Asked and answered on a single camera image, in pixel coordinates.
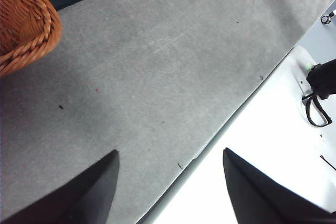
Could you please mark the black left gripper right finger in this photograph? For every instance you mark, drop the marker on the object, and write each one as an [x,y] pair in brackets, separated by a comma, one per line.
[262,200]

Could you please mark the brown wicker basket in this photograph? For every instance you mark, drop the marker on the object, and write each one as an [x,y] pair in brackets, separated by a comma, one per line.
[23,19]

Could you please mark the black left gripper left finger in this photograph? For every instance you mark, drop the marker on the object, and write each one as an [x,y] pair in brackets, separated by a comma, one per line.
[78,200]

